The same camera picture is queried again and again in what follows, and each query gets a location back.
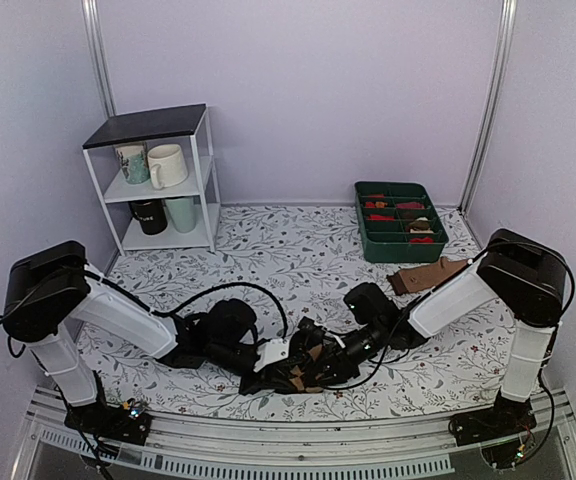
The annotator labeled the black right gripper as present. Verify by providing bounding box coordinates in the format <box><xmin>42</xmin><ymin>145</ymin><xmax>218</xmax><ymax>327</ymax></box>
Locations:
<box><xmin>308</xmin><ymin>323</ymin><xmax>387</xmax><ymax>390</ymax></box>

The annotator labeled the brown tan argyle sock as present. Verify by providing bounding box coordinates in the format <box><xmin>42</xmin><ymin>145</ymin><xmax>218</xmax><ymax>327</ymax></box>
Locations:
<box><xmin>240</xmin><ymin>319</ymin><xmax>349</xmax><ymax>396</ymax></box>

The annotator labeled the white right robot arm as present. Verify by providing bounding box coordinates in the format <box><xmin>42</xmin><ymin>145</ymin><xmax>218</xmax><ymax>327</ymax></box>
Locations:
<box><xmin>346</xmin><ymin>228</ymin><xmax>576</xmax><ymax>436</ymax></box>

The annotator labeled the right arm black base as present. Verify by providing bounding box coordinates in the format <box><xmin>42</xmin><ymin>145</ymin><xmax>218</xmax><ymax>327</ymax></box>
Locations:
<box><xmin>448</xmin><ymin>395</ymin><xmax>537</xmax><ymax>446</ymax></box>

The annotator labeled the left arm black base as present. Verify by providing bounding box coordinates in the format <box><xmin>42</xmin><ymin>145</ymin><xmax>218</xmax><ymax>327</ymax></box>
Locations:
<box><xmin>64</xmin><ymin>372</ymin><xmax>152</xmax><ymax>446</ymax></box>

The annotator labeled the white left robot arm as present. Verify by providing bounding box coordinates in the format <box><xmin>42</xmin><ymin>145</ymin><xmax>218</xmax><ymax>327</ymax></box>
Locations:
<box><xmin>3</xmin><ymin>241</ymin><xmax>258</xmax><ymax>434</ymax></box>

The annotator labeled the plain brown sock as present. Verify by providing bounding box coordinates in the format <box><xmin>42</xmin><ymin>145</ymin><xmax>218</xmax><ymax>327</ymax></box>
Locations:
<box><xmin>387</xmin><ymin>257</ymin><xmax>469</xmax><ymax>295</ymax></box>

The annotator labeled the floral patterned table mat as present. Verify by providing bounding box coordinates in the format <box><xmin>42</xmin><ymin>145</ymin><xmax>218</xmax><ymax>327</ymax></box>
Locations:
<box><xmin>77</xmin><ymin>206</ymin><xmax>515</xmax><ymax>422</ymax></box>

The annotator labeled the red rolled sock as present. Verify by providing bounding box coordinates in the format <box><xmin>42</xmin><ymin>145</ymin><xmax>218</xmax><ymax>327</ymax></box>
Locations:
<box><xmin>366</xmin><ymin>214</ymin><xmax>397</xmax><ymax>222</ymax></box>

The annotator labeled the green divided organizer tray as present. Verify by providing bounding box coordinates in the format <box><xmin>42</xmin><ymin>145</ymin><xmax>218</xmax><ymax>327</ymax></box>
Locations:
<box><xmin>354</xmin><ymin>181</ymin><xmax>448</xmax><ymax>264</ymax></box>

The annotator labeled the brown cream rolled sock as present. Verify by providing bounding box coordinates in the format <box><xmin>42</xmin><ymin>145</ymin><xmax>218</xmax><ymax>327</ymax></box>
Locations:
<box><xmin>405</xmin><ymin>217</ymin><xmax>434</xmax><ymax>234</ymax></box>

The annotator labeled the mint green cup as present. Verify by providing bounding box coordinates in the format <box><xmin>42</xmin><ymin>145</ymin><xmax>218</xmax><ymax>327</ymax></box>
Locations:
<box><xmin>164</xmin><ymin>197</ymin><xmax>196</xmax><ymax>234</ymax></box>

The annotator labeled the black mug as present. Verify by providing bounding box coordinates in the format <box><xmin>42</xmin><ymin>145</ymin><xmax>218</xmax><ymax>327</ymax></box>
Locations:
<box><xmin>129</xmin><ymin>199</ymin><xmax>168</xmax><ymax>236</ymax></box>

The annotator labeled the white shelf black top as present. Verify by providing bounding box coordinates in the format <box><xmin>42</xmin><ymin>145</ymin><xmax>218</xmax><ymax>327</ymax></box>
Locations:
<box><xmin>82</xmin><ymin>104</ymin><xmax>221</xmax><ymax>254</ymax></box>

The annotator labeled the cream white mug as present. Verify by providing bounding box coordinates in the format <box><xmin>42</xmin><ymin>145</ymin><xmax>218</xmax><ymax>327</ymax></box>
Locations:
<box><xmin>147</xmin><ymin>144</ymin><xmax>189</xmax><ymax>190</ymax></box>

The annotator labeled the teal patterned mug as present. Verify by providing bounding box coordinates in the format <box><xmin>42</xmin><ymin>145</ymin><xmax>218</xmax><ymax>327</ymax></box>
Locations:
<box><xmin>114</xmin><ymin>142</ymin><xmax>150</xmax><ymax>185</ymax></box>

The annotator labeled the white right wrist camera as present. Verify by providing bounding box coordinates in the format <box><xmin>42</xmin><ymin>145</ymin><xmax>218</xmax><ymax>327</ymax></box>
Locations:
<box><xmin>324</xmin><ymin>333</ymin><xmax>346</xmax><ymax>352</ymax></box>

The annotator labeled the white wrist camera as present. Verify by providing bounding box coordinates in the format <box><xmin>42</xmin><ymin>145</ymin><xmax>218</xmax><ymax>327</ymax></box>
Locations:
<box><xmin>253</xmin><ymin>339</ymin><xmax>289</xmax><ymax>373</ymax></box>
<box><xmin>324</xmin><ymin>333</ymin><xmax>346</xmax><ymax>352</ymax></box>

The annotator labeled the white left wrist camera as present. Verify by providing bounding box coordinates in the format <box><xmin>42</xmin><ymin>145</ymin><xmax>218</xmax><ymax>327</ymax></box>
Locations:
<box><xmin>253</xmin><ymin>339</ymin><xmax>289</xmax><ymax>373</ymax></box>

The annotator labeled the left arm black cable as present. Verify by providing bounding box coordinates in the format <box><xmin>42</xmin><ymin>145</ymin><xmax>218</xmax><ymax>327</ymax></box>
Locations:
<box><xmin>152</xmin><ymin>282</ymin><xmax>289</xmax><ymax>339</ymax></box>

